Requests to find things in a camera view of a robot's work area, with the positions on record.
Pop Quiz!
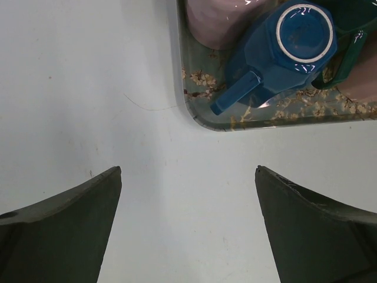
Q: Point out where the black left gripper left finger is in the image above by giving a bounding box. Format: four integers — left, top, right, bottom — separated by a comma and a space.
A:
1, 166, 121, 282

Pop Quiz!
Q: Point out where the lilac mug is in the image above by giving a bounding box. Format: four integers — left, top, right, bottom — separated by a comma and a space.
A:
185, 0, 278, 50

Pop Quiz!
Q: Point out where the pink faceted mug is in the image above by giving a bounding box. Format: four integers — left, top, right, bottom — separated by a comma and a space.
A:
338, 32, 377, 103

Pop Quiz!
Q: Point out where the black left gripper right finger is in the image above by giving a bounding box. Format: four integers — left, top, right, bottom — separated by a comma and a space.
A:
255, 166, 376, 282

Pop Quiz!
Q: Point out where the floral patterned serving tray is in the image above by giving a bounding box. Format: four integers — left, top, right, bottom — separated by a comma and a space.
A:
177, 1, 376, 131

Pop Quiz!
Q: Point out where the blue faceted mug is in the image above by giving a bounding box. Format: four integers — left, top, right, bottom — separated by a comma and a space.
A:
210, 1, 337, 115

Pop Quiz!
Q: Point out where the dark green faceted mug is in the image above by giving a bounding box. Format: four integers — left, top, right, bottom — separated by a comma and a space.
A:
312, 0, 376, 90

